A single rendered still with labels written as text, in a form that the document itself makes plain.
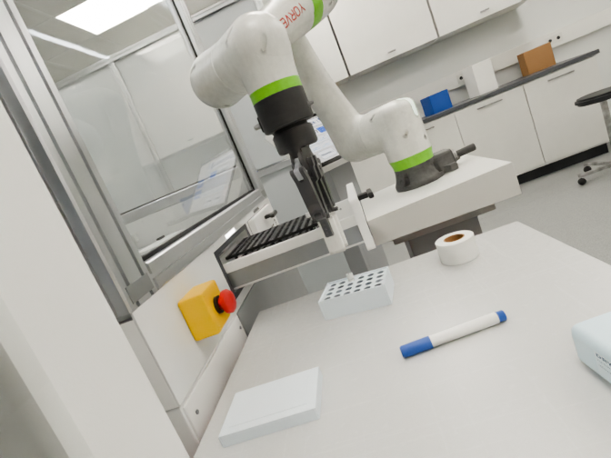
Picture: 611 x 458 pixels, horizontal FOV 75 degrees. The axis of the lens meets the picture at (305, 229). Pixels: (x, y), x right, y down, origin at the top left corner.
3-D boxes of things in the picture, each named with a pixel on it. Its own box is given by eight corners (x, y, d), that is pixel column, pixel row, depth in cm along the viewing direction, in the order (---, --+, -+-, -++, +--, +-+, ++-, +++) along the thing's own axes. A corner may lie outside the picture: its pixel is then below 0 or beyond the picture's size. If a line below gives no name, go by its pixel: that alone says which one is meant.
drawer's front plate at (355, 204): (366, 219, 109) (352, 182, 107) (376, 248, 80) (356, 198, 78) (360, 222, 109) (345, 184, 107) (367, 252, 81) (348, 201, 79)
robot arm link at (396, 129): (398, 164, 129) (375, 109, 126) (442, 150, 118) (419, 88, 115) (377, 178, 121) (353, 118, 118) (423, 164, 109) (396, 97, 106)
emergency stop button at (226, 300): (241, 304, 67) (231, 283, 67) (235, 314, 64) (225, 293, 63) (225, 310, 68) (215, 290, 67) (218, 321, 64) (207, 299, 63)
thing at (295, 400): (323, 375, 55) (318, 365, 55) (320, 419, 47) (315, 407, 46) (239, 402, 57) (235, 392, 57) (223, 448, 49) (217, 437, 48)
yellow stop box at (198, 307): (235, 313, 70) (217, 276, 68) (224, 333, 63) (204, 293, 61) (209, 323, 70) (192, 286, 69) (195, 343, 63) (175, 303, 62)
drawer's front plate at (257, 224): (282, 231, 144) (269, 203, 142) (267, 254, 116) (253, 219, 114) (277, 233, 144) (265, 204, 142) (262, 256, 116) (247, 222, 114)
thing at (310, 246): (358, 218, 107) (350, 196, 106) (365, 243, 82) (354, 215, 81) (225, 268, 113) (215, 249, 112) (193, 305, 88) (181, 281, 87)
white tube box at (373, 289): (395, 283, 75) (387, 265, 75) (392, 304, 68) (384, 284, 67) (334, 299, 79) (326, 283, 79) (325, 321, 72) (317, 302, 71)
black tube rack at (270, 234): (329, 231, 104) (320, 208, 103) (328, 249, 87) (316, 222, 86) (253, 260, 108) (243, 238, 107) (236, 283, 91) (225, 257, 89)
